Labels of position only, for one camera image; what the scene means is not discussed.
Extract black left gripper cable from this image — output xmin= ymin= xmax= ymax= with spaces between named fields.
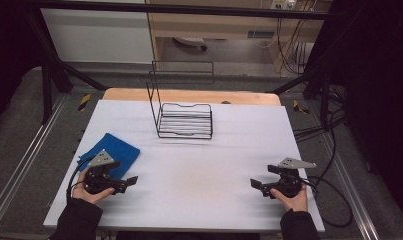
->
xmin=65 ymin=156 xmax=97 ymax=204

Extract yellow black tape strip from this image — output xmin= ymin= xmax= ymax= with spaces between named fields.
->
xmin=77 ymin=93 xmax=92 ymax=112
xmin=292 ymin=99 xmax=310 ymax=115

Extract black wire rack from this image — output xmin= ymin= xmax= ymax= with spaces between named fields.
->
xmin=145 ymin=60 xmax=215 ymax=141

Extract white panel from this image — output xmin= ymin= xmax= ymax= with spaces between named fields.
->
xmin=40 ymin=7 xmax=155 ymax=65

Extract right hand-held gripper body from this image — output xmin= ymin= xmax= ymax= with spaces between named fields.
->
xmin=272 ymin=157 xmax=318 ymax=199

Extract blue cloth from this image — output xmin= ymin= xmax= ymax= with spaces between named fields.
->
xmin=77 ymin=132 xmax=141 ymax=180

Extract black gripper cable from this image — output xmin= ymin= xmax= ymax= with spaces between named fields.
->
xmin=65 ymin=156 xmax=97 ymax=204
xmin=300 ymin=175 xmax=354 ymax=229

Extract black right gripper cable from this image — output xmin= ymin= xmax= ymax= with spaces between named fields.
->
xmin=300 ymin=175 xmax=354 ymax=229

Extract white chair base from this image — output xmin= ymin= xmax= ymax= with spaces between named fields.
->
xmin=171 ymin=36 xmax=209 ymax=52

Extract black floor cables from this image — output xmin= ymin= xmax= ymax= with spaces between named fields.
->
xmin=293 ymin=85 xmax=348 ymax=144

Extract person's right hand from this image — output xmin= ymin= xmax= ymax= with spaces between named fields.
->
xmin=270 ymin=184 xmax=310 ymax=213

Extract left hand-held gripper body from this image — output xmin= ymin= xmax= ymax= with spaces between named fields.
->
xmin=83 ymin=149 xmax=117 ymax=196

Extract aluminium rail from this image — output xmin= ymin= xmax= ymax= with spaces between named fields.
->
xmin=0 ymin=94 xmax=69 ymax=228
xmin=321 ymin=132 xmax=381 ymax=240

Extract black metal frame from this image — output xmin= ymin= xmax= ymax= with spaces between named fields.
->
xmin=23 ymin=0 xmax=345 ymax=126

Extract hanging black cables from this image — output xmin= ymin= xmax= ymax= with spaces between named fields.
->
xmin=276 ymin=17 xmax=311 ymax=76

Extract person's left hand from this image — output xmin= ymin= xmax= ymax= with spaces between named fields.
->
xmin=71 ymin=167 xmax=116 ymax=205

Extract white power strip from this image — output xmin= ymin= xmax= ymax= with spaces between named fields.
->
xmin=270 ymin=0 xmax=297 ymax=11

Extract black curtain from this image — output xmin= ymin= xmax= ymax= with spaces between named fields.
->
xmin=308 ymin=0 xmax=403 ymax=229

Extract wooden desk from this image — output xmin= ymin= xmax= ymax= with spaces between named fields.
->
xmin=146 ymin=0 xmax=334 ymax=78

